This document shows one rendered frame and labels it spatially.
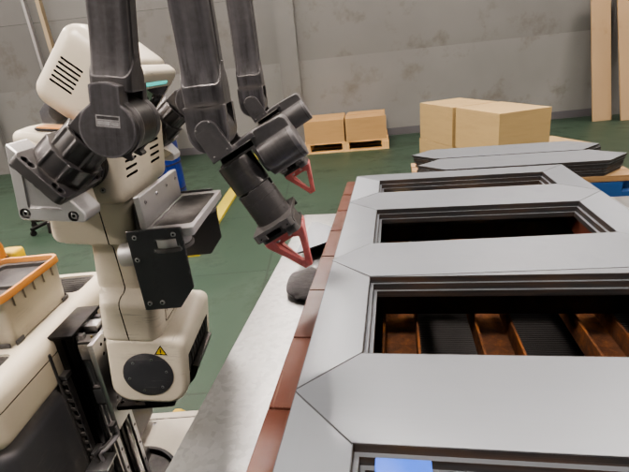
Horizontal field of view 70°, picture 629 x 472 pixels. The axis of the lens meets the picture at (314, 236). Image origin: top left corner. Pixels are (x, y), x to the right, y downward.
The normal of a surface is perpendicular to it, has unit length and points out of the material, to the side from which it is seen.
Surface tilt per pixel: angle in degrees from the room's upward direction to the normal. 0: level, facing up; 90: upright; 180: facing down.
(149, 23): 90
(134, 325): 90
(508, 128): 90
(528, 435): 0
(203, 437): 0
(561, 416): 0
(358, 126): 90
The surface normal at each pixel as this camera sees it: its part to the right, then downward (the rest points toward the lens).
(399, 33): -0.01, 0.37
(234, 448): -0.10, -0.93
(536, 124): 0.22, 0.33
